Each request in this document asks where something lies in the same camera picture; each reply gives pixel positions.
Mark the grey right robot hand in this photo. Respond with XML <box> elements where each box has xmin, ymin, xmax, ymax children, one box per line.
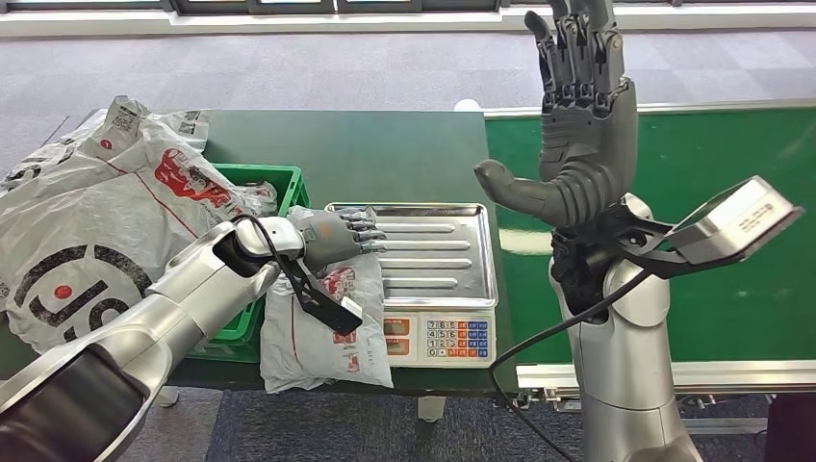
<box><xmin>473</xmin><ymin>0</ymin><xmax>639</xmax><ymax>229</ymax></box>

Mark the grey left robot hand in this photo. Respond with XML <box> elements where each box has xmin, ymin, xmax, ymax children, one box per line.
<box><xmin>287</xmin><ymin>205</ymin><xmax>388</xmax><ymax>272</ymax></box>

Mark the small grey courier package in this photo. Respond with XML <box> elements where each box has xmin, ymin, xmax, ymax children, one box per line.
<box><xmin>260</xmin><ymin>205</ymin><xmax>395</xmax><ymax>395</ymax></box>

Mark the green conveyor belt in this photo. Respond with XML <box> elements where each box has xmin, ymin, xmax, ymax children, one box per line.
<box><xmin>481</xmin><ymin>98</ymin><xmax>816</xmax><ymax>435</ymax></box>

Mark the large white package black logo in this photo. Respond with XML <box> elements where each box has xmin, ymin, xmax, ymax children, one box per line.
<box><xmin>0</xmin><ymin>95</ymin><xmax>280</xmax><ymax>355</ymax></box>

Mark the white package with QR labels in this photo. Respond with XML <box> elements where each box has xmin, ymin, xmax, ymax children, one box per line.
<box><xmin>0</xmin><ymin>108</ymin><xmax>212</xmax><ymax>193</ymax></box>

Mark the green plastic crate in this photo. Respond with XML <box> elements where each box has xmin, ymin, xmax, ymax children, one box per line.
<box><xmin>188</xmin><ymin>164</ymin><xmax>313</xmax><ymax>365</ymax></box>

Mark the white electronic scale steel tray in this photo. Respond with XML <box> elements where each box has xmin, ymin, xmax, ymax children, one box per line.
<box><xmin>323</xmin><ymin>202</ymin><xmax>499</xmax><ymax>370</ymax></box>

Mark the black case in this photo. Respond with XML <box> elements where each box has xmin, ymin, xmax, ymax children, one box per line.
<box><xmin>764</xmin><ymin>395</ymin><xmax>816</xmax><ymax>462</ymax></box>

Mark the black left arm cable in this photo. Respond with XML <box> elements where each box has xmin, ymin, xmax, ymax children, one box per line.
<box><xmin>229</xmin><ymin>214</ymin><xmax>288</xmax><ymax>275</ymax></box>

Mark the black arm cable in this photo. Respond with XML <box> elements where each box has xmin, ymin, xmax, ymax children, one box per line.
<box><xmin>229</xmin><ymin>214</ymin><xmax>288</xmax><ymax>275</ymax></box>
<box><xmin>489</xmin><ymin>270</ymin><xmax>651</xmax><ymax>462</ymax></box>

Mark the black left camera bracket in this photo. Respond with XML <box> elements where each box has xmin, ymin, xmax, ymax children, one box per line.
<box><xmin>277</xmin><ymin>254</ymin><xmax>365</xmax><ymax>336</ymax></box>

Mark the black camera bracket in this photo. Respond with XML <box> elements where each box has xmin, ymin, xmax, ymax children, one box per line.
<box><xmin>550</xmin><ymin>203</ymin><xmax>766</xmax><ymax>282</ymax></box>
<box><xmin>277</xmin><ymin>254</ymin><xmax>365</xmax><ymax>336</ymax></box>

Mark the black right camera bracket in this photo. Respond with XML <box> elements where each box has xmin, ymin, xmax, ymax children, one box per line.
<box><xmin>550</xmin><ymin>203</ymin><xmax>766</xmax><ymax>282</ymax></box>

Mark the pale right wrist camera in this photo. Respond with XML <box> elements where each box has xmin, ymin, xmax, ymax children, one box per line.
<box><xmin>662</xmin><ymin>176</ymin><xmax>804</xmax><ymax>266</ymax></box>

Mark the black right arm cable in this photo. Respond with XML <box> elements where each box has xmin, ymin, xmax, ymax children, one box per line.
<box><xmin>489</xmin><ymin>270</ymin><xmax>651</xmax><ymax>462</ymax></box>

